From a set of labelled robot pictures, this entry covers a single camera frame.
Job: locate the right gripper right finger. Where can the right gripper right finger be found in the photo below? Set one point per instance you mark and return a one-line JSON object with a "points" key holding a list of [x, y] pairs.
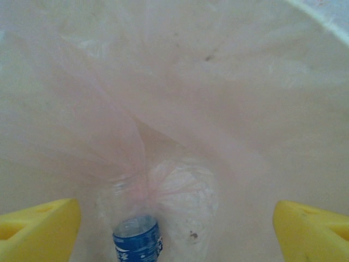
{"points": [[313, 237]]}

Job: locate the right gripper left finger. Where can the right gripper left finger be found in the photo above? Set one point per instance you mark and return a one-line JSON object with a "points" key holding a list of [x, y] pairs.
{"points": [[35, 234]]}

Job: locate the clear bottle dark blue label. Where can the clear bottle dark blue label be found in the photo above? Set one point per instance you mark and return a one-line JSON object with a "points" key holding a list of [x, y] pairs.
{"points": [[136, 240]]}

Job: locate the cream plastic waste bin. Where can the cream plastic waste bin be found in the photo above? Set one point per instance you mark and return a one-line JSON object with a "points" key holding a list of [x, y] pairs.
{"points": [[41, 136]]}

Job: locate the pink translucent bin liner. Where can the pink translucent bin liner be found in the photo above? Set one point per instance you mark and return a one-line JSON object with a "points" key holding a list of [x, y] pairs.
{"points": [[191, 109]]}

